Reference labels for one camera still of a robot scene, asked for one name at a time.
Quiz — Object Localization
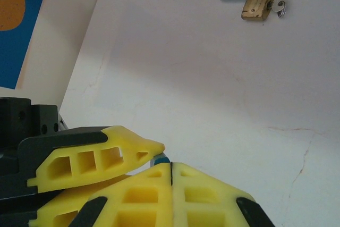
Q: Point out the brass padlock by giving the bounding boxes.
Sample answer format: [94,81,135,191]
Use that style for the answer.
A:
[218,0,277,22]

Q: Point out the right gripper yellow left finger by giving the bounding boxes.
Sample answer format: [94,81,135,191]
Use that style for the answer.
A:
[67,162,175,227]

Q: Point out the blue leaf-print wall panel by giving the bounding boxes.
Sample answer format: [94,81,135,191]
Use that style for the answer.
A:
[0,0,53,89]

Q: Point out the silver key with ring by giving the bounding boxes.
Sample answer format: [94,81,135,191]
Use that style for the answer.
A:
[267,0,287,18]

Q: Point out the small dark blue chip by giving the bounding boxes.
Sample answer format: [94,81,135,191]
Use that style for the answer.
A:
[150,152,171,168]

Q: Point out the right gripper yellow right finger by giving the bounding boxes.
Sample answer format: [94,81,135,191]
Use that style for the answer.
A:
[172,162,276,227]

